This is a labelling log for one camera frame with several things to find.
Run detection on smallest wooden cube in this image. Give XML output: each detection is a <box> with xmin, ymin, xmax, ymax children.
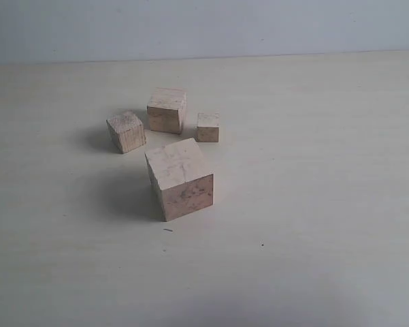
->
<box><xmin>197</xmin><ymin>112</ymin><xmax>219</xmax><ymax>142</ymax></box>

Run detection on second largest wooden cube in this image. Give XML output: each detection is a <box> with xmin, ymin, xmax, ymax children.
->
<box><xmin>147</xmin><ymin>88</ymin><xmax>187</xmax><ymax>134</ymax></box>

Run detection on third largest wooden cube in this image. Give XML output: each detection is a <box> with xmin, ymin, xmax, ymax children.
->
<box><xmin>106</xmin><ymin>110</ymin><xmax>146</xmax><ymax>154</ymax></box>

